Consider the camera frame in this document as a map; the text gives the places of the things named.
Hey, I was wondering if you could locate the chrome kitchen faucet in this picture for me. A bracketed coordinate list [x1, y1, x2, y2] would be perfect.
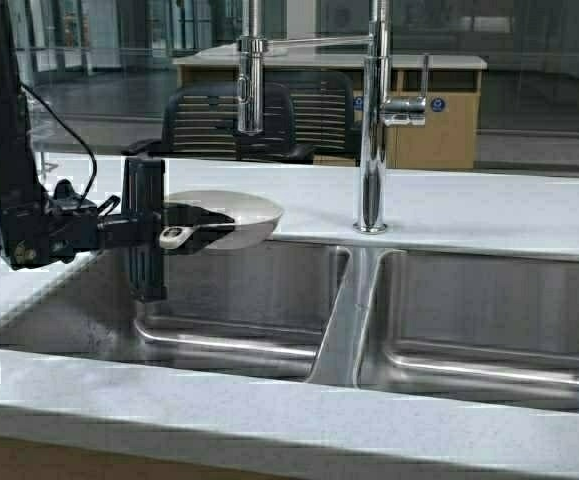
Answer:
[237, 1, 430, 235]

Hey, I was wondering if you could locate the black slatted office chair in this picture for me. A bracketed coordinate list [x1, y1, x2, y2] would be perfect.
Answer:
[122, 70, 360, 166]

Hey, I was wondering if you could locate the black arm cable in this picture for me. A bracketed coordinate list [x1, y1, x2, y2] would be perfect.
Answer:
[18, 82, 98, 201]

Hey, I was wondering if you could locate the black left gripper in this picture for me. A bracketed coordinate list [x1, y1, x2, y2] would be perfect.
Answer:
[98, 157, 235, 303]

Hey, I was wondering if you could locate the wooden counter cabinet behind glass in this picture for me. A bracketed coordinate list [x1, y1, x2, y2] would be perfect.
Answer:
[172, 43, 489, 170]

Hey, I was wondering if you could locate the white frying pan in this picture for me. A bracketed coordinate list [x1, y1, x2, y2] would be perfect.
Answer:
[159, 190, 284, 253]

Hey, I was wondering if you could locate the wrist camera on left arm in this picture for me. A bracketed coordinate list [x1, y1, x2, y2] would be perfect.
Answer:
[50, 179, 120, 217]

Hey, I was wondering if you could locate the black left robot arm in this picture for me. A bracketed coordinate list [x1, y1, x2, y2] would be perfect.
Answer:
[0, 1, 235, 303]

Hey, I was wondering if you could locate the stainless steel double sink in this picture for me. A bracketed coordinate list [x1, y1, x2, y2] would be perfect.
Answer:
[0, 241, 579, 413]

